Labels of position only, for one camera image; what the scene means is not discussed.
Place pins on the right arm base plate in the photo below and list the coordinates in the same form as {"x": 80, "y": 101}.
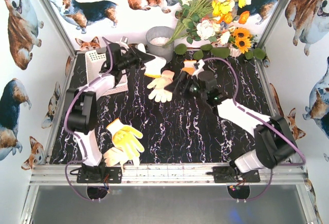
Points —
{"x": 231, "y": 174}

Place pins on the white glove orange cuff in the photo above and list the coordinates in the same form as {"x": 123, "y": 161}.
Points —
{"x": 153, "y": 68}

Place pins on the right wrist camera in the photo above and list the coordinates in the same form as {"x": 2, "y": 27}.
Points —
{"x": 198, "y": 68}

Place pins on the white plastic storage basket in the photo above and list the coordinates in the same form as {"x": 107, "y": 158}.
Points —
{"x": 98, "y": 64}

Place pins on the orange dotted glove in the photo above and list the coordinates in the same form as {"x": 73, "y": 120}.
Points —
{"x": 189, "y": 66}

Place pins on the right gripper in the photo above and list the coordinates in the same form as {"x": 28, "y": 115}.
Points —
{"x": 181, "y": 80}

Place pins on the artificial flower bouquet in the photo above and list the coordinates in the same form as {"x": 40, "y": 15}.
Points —
{"x": 209, "y": 20}

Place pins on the cream glove at front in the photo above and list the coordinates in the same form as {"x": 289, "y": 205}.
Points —
{"x": 114, "y": 156}

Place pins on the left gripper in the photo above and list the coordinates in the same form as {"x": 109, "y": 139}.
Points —
{"x": 137, "y": 56}

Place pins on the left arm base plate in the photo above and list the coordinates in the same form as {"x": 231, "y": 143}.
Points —
{"x": 99, "y": 174}

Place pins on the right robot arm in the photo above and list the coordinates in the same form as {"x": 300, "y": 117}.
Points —
{"x": 274, "y": 142}

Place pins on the cream knit glove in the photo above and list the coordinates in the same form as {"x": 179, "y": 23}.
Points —
{"x": 158, "y": 93}

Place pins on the yellow palm glove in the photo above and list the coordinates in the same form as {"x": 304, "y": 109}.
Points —
{"x": 126, "y": 138}

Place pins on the small sunflower pot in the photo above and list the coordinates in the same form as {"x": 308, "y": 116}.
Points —
{"x": 241, "y": 41}

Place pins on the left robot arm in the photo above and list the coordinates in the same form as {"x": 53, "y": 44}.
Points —
{"x": 81, "y": 103}

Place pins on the grey metal bucket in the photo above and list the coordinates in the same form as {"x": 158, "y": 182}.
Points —
{"x": 158, "y": 42}

